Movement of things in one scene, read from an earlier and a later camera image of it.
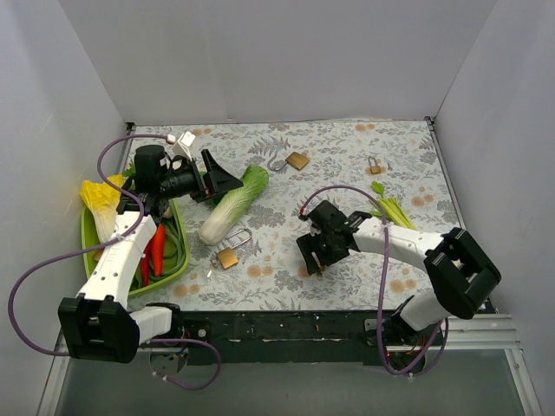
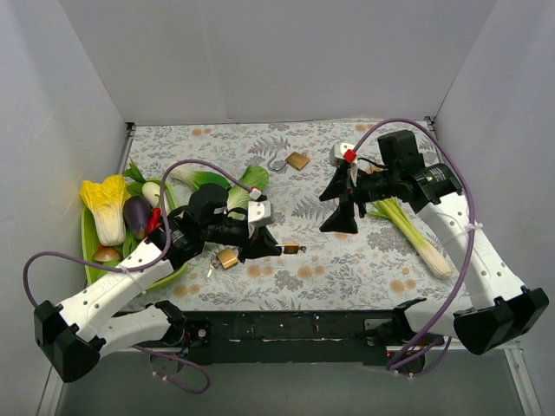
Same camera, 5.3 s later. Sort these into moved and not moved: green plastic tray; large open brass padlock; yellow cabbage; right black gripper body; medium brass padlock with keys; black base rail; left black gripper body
Moved: right black gripper body; left black gripper body
Not moved: medium brass padlock with keys; yellow cabbage; large open brass padlock; black base rail; green plastic tray
